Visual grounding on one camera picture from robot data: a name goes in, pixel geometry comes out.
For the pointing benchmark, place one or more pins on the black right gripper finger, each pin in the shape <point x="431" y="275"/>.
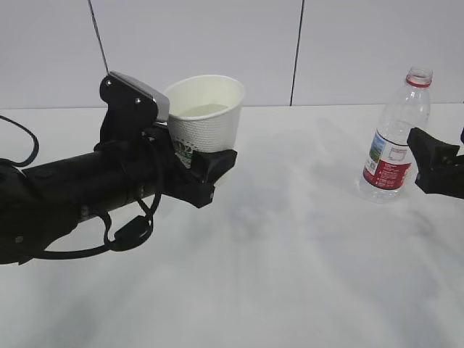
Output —
<point x="431" y="153"/>

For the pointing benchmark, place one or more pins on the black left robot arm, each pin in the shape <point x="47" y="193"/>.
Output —
<point x="120" y="182"/>

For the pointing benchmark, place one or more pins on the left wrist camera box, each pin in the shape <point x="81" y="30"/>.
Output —
<point x="132" y="108"/>

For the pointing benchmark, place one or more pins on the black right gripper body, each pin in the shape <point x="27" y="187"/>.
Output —
<point x="446" y="179"/>

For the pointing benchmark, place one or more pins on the white paper cup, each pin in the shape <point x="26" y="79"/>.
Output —
<point x="204" y="114"/>

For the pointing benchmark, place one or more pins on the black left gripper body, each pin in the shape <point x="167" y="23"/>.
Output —
<point x="168" y="176"/>

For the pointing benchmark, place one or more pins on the clear plastic water bottle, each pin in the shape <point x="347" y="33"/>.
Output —
<point x="389" y="158"/>

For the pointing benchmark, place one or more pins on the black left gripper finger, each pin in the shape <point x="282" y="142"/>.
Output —
<point x="210" y="167"/>
<point x="159" y="137"/>

